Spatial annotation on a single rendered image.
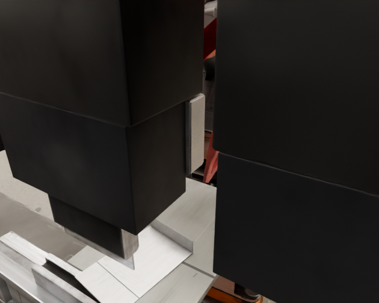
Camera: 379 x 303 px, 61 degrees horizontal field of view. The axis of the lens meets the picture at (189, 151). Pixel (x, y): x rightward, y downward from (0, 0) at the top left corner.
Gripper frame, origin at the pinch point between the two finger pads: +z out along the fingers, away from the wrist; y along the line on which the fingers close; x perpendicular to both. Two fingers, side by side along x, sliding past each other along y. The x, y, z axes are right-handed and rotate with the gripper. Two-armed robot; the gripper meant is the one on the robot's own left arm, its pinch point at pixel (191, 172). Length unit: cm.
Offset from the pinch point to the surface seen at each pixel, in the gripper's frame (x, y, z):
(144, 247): -5.6, -1.0, 11.7
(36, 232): 2.5, -31.6, 21.9
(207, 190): 9.3, -0.6, 2.9
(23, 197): 108, -176, 61
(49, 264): -12.2, -10.7, 17.1
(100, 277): -11.5, -2.4, 15.3
